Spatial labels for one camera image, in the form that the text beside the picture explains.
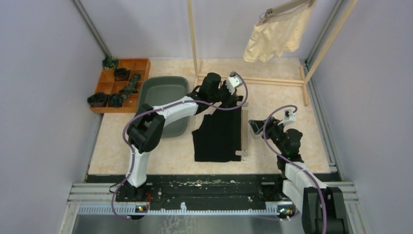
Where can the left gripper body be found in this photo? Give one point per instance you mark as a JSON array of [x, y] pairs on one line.
[[224, 95]]

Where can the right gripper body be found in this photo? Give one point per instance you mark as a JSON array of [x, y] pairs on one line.
[[275, 131]]

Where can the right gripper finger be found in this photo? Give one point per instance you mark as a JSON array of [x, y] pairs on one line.
[[256, 124], [257, 133]]

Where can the black garment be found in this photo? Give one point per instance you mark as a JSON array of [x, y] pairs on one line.
[[219, 137]]

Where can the beige cotton underwear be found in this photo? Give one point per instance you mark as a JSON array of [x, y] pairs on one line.
[[278, 35]]

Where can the beige clip hanger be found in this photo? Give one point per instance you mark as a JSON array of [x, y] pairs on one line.
[[274, 11]]

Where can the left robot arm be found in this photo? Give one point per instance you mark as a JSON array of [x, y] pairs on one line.
[[143, 132]]

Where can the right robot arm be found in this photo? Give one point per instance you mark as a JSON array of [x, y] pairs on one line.
[[321, 207]]

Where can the dark green plastic bin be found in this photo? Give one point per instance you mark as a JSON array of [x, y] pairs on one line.
[[162, 90]]

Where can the orange compartment tray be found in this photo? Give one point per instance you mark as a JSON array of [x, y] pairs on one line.
[[106, 84]]

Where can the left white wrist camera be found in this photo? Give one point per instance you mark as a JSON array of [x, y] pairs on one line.
[[233, 82]]

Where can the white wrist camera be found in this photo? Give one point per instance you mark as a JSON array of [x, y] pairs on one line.
[[289, 117], [233, 82]]

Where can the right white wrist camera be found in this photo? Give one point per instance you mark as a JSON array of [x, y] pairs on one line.
[[289, 117]]

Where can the wooden clothes rack frame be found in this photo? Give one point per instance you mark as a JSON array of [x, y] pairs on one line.
[[313, 63]]

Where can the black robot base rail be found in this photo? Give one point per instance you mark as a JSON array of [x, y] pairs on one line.
[[206, 192]]

